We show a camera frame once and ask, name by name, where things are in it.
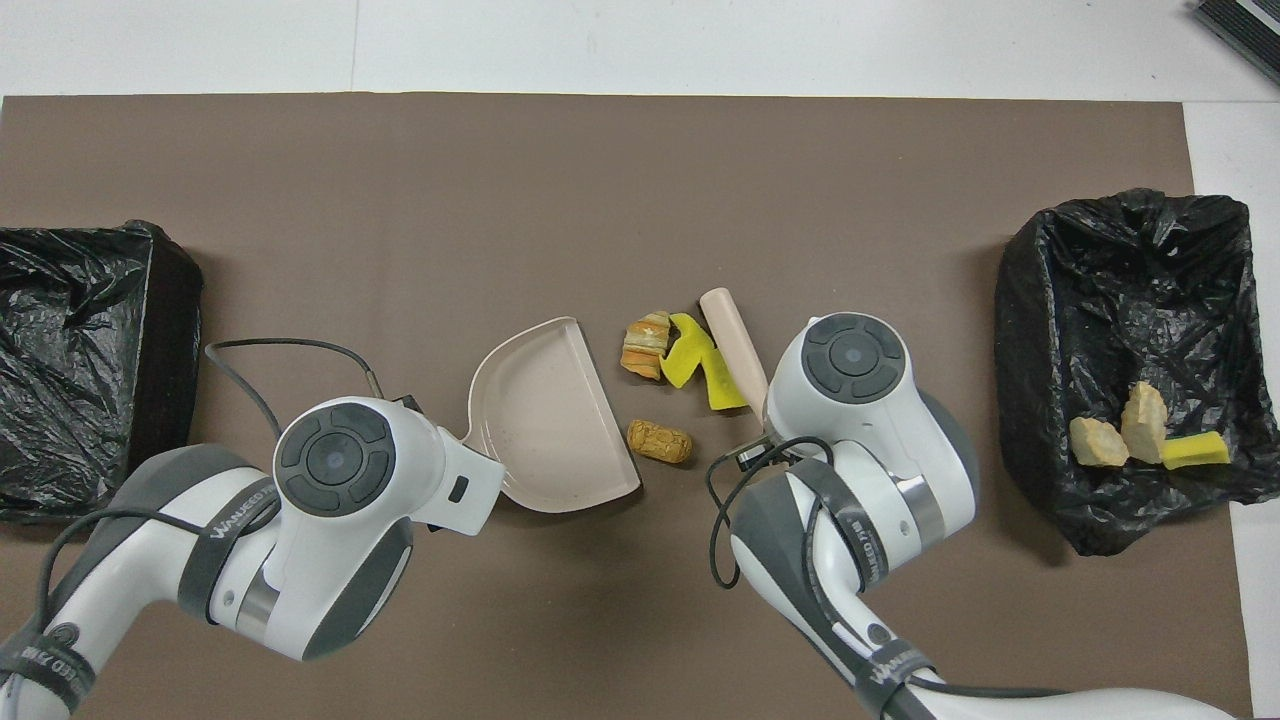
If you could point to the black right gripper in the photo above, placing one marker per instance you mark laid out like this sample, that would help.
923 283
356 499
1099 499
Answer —
752 457

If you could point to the rounded yellow sponge scrap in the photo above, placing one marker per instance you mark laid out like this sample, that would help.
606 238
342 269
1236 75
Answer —
722 390

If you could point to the brown toy bread roll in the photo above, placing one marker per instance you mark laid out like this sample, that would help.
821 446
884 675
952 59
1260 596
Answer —
658 442

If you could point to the notched yellow sponge scrap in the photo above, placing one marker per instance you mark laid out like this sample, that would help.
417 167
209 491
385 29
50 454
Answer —
685 355

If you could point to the beige hand brush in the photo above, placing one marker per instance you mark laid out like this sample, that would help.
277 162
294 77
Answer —
730 335

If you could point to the beige toy bread chunk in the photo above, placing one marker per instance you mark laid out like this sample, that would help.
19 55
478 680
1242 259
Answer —
645 350

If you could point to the beige plastic dustpan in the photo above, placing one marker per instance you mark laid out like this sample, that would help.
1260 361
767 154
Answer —
545 420

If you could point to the beige sponge chunk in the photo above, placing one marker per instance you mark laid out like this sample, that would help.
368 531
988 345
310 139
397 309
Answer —
1098 443

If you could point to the pale lumpy toy bread piece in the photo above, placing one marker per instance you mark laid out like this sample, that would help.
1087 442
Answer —
1145 420

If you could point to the wedge yellow sponge scrap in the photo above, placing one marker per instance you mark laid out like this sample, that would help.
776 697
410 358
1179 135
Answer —
1195 452

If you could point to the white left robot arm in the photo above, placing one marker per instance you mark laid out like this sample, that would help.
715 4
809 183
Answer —
330 480

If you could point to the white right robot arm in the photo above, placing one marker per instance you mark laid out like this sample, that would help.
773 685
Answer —
850 400

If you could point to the black bag-lined bin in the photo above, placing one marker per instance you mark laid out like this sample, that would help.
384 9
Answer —
1090 300
90 350

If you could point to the brown table mat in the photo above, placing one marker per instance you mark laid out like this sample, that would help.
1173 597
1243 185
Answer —
600 200

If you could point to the dark ribbed device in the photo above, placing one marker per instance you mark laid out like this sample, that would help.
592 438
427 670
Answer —
1250 25

